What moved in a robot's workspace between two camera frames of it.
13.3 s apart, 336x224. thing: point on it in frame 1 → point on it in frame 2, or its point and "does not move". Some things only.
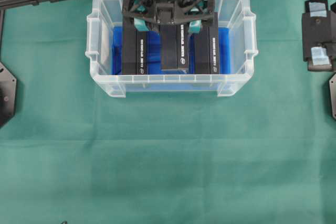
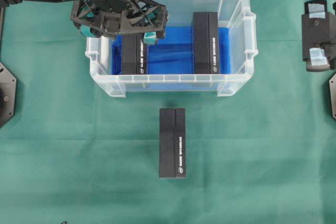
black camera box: x=134 y=49 does not move
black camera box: x=206 y=47 does not move
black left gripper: x=169 y=0 → x=124 y=11
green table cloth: x=74 y=153 does not move
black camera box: x=174 y=46 → x=172 y=142
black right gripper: x=319 y=30 does not move
